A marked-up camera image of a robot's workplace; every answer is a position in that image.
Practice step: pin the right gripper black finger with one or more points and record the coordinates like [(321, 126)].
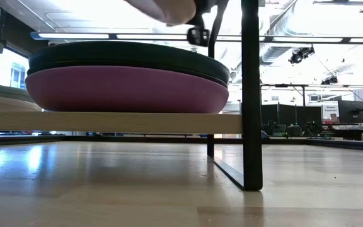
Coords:
[(198, 37)]

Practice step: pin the black plate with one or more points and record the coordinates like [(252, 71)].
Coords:
[(169, 70)]

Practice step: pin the teal plate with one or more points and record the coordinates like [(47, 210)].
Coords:
[(128, 50)]

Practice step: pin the purple plate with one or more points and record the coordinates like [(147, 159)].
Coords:
[(124, 91)]

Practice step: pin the light blue plate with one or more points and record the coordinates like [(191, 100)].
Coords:
[(2, 89)]

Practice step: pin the black overhead spotlight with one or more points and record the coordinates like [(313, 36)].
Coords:
[(301, 55), (329, 80)]

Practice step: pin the long ceiling light strip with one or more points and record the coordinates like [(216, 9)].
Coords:
[(74, 36)]

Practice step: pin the white printed sign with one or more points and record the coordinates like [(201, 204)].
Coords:
[(330, 111)]

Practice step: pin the black computer monitor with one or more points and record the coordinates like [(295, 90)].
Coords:
[(351, 112)]

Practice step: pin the wooden shelf with black frame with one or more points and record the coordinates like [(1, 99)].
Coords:
[(252, 94)]

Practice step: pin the black partition wall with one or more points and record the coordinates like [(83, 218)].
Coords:
[(290, 114)]

